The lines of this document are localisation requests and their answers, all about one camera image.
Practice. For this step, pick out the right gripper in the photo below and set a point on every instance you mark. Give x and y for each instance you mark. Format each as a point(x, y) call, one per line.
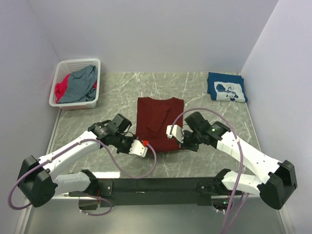
point(188, 142)

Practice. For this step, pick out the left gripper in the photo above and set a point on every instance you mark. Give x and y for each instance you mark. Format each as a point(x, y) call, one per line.
point(125, 147)

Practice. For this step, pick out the dark red t shirt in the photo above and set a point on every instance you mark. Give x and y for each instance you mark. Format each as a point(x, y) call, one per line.
point(153, 117)

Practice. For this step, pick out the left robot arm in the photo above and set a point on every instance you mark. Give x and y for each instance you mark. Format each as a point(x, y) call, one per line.
point(40, 179)

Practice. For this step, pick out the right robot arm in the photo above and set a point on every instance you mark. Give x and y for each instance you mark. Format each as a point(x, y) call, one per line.
point(274, 181)

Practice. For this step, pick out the black base beam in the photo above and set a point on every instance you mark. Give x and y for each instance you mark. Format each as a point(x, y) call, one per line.
point(159, 191)

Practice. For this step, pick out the folded blue t shirt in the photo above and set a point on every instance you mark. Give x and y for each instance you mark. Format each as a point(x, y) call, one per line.
point(224, 87)

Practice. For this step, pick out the grey blue t shirt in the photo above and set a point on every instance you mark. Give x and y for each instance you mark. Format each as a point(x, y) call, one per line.
point(90, 71)

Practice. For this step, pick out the white plastic laundry basket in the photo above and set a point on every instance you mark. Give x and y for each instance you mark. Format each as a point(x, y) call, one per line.
point(66, 67)

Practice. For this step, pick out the pink red t shirt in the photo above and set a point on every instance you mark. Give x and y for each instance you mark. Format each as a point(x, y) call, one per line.
point(61, 89)

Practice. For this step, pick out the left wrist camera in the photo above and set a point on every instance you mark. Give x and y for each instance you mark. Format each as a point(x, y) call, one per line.
point(138, 149)

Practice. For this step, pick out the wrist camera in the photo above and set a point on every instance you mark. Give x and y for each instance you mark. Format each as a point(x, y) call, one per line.
point(138, 149)
point(175, 131)

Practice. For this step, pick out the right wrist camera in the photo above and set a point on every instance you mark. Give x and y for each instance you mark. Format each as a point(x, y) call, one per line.
point(175, 131)

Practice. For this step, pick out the aluminium rail frame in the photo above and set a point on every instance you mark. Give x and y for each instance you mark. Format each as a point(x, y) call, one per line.
point(154, 206)

